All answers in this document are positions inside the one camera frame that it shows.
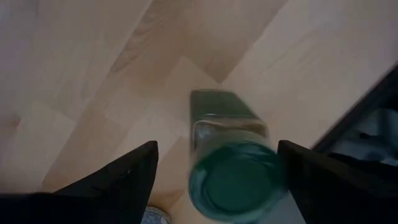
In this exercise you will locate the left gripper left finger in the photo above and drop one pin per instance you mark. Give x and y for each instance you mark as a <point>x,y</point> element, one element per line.
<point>118,193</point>

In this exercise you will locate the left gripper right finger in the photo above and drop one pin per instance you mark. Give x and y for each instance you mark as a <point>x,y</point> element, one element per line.
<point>317,193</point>

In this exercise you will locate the green lid spice jar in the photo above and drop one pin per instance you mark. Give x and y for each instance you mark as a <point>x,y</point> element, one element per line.
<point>236,180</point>

